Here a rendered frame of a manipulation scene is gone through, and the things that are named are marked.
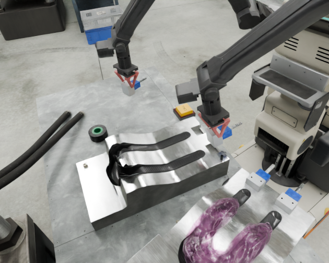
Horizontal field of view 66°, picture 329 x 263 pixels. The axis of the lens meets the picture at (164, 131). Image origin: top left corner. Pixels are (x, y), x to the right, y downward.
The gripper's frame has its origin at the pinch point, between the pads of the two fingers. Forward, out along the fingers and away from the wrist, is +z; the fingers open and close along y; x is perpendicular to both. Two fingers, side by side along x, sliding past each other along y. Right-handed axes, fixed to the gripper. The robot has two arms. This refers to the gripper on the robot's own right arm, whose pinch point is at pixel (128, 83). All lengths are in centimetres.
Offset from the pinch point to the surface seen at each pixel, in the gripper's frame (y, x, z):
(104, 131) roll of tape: 5.8, -21.1, 11.2
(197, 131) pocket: 38.4, 2.9, 8.6
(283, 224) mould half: 81, -10, 10
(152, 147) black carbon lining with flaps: 32.3, -16.3, 6.6
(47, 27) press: -339, 96, 81
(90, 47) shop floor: -242, 109, 92
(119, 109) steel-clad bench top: -5.2, -4.8, 14.5
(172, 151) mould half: 39.4, -13.0, 6.5
